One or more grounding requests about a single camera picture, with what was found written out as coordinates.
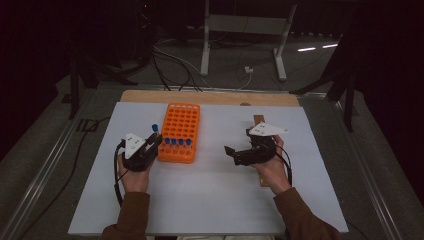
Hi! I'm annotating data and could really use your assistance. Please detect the thin black floor cable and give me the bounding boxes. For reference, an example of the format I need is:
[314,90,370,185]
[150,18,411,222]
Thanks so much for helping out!
[18,116,111,240]

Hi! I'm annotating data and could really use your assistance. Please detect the dark equipment rack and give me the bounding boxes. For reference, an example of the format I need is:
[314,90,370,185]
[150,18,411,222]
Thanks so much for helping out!
[131,0,159,68]

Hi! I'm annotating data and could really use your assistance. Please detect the white cable with plug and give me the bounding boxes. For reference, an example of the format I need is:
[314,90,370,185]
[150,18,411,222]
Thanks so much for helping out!
[153,39,255,91]

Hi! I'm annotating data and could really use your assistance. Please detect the grey metal stand frame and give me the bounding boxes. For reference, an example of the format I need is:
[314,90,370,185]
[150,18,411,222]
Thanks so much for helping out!
[199,0,298,83]

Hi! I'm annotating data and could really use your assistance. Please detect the black tripod stand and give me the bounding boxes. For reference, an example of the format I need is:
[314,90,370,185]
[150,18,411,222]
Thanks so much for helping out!
[68,56,139,120]

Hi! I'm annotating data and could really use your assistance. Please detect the black slanted stand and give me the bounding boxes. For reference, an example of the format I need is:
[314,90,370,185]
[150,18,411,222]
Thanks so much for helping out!
[289,19,359,133]

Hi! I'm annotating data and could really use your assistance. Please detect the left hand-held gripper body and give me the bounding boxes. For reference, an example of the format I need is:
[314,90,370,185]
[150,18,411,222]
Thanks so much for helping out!
[121,132,159,173]

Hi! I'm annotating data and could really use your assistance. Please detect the wooden table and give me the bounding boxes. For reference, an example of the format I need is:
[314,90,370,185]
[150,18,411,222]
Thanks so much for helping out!
[119,89,301,108]

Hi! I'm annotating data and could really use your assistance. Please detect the left hand-held gripper black cable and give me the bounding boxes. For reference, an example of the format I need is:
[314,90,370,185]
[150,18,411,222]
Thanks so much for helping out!
[113,139,129,208]

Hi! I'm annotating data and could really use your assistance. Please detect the right hand-held gripper black cable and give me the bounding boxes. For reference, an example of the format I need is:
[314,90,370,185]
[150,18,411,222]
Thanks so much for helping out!
[274,143,294,188]

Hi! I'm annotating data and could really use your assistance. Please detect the orange plastic tube rack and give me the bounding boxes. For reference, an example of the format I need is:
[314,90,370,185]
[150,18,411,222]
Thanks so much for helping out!
[155,102,202,164]

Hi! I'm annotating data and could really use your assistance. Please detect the person's right hand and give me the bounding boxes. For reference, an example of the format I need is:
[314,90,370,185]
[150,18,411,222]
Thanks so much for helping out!
[253,134,293,196]

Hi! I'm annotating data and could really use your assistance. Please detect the aluminium floor rail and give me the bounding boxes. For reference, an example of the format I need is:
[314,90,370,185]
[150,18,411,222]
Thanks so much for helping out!
[333,98,404,240]
[0,87,98,240]

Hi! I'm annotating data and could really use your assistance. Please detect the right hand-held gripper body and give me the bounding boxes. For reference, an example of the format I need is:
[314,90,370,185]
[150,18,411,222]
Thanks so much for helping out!
[233,121,289,167]

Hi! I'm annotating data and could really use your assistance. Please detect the hand-held gripper black cable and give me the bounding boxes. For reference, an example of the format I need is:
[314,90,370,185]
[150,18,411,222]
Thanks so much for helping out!
[113,139,129,208]
[274,143,294,188]

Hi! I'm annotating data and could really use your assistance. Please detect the person's left hand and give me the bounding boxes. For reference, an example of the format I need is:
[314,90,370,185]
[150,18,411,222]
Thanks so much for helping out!
[117,162,154,194]

